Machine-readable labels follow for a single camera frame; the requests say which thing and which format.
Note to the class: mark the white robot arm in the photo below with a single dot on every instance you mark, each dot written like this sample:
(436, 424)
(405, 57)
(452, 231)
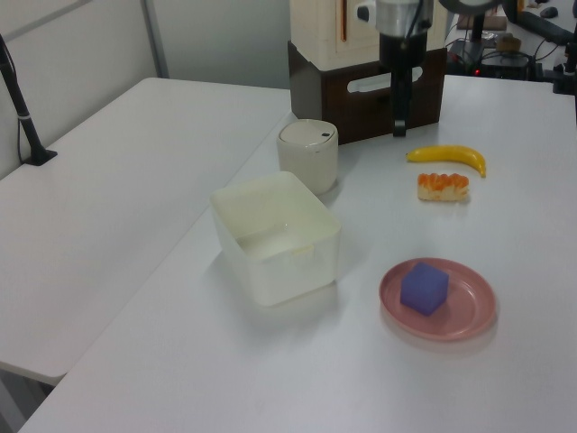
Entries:
(365, 12)

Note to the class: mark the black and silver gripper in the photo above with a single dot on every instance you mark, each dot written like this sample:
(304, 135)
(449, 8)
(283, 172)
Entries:
(402, 49)

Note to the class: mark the purple cube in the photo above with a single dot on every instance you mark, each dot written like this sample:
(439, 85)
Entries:
(424, 289)

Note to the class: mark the dark brown wooden box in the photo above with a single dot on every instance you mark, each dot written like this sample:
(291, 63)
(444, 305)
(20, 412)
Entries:
(356, 104)

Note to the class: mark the grey computer mouse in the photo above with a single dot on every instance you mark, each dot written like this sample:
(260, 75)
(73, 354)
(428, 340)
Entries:
(548, 11)

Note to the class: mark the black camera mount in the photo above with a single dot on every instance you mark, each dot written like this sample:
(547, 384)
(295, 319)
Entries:
(565, 74)

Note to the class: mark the pink plate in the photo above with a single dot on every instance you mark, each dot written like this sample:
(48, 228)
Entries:
(469, 311)

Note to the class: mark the brown small object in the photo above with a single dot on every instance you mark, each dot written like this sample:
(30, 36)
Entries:
(508, 43)

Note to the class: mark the black clamped pole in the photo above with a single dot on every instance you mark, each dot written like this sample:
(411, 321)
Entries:
(18, 104)

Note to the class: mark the cream toy cabinet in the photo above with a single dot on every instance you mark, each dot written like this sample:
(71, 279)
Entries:
(315, 31)

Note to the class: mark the cream round lidded canister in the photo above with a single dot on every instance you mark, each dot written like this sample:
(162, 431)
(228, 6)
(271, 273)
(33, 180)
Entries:
(308, 158)

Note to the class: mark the white plastic bin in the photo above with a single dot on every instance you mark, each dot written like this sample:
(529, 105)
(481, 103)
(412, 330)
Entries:
(275, 234)

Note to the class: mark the yellow banana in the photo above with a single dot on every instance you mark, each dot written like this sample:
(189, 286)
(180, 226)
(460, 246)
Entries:
(451, 153)

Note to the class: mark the black device with red light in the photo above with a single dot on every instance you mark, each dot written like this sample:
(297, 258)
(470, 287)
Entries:
(505, 65)

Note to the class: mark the orange topped sushi toy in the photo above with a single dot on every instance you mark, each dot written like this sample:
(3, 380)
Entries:
(444, 186)

